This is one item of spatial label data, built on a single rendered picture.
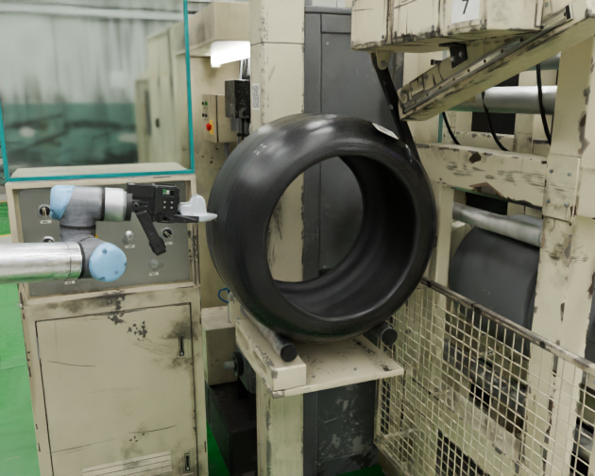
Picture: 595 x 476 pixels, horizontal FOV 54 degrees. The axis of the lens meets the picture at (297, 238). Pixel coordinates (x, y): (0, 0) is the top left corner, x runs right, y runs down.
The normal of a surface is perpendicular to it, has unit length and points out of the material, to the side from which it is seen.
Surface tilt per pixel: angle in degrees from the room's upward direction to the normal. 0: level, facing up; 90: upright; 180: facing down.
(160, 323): 90
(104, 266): 90
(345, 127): 42
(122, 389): 90
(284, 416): 90
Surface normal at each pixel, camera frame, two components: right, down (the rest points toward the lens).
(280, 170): 0.23, 0.10
